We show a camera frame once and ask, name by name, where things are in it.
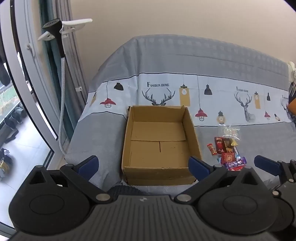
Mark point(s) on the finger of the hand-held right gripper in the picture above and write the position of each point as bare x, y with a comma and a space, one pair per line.
266, 164

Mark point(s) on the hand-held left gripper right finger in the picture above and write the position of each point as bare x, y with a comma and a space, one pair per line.
197, 166

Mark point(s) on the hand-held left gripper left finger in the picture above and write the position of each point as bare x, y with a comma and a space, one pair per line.
89, 165

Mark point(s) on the dark red snack packet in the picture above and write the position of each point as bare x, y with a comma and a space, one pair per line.
219, 145

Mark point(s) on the black cracker packet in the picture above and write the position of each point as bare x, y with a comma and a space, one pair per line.
227, 143

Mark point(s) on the cardboard box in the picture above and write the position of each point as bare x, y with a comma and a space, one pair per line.
159, 172

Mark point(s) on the small red snack stick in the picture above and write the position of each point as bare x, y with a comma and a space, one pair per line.
212, 149

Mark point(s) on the red flat snack packet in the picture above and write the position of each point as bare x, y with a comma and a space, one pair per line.
237, 168

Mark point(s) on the purple candy wrapper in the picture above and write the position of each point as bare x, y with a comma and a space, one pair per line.
235, 163

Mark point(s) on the red square snack packet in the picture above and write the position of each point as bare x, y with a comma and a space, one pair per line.
227, 158

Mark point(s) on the blue candy wrapper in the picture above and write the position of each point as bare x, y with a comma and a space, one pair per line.
237, 151

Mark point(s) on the yellow wrapped candy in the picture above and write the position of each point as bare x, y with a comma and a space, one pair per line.
234, 142

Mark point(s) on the clear candy bag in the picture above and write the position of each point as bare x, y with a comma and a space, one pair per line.
230, 132

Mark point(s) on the white plastic clip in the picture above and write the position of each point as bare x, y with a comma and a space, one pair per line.
79, 88

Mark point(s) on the dark cloth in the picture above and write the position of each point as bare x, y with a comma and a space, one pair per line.
11, 126
4, 160

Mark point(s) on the grey printed blanket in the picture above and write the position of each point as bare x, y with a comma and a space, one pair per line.
161, 58

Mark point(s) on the white sliding door frame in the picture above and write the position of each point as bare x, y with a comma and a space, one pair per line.
25, 51

